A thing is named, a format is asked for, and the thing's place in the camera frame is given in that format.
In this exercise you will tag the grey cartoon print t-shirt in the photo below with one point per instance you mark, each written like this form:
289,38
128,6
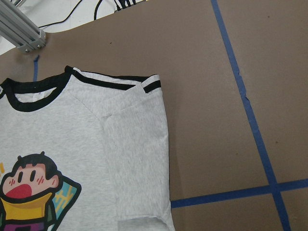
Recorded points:
83,151

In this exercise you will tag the aluminium frame post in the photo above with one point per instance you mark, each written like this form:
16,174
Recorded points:
19,30

